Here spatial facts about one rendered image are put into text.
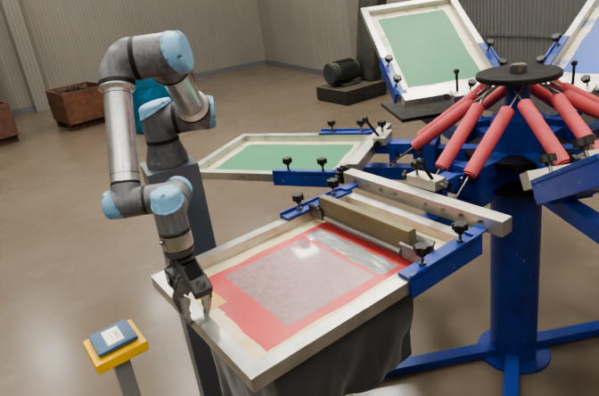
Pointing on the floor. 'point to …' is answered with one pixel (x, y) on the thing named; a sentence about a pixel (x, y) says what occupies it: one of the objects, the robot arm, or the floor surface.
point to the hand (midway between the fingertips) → (199, 317)
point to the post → (120, 362)
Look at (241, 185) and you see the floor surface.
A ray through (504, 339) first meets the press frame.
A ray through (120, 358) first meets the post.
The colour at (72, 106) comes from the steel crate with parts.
